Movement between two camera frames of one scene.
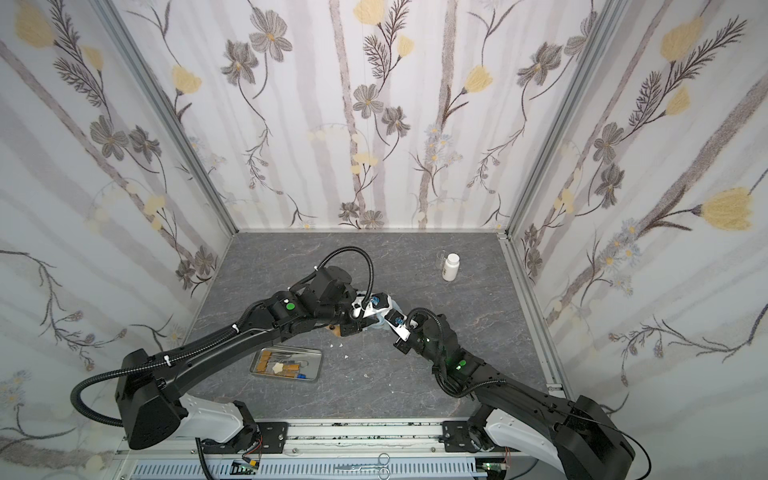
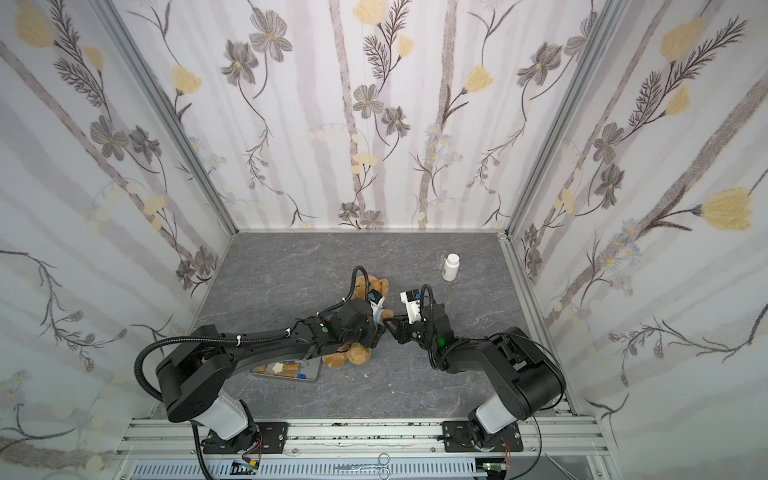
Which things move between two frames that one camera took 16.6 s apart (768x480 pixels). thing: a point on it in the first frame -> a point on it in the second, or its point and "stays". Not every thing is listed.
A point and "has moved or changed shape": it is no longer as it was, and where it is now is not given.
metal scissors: [383, 460] stays
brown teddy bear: [335, 328] has moved or changed shape
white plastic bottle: [451, 267] stays
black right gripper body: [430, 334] stays
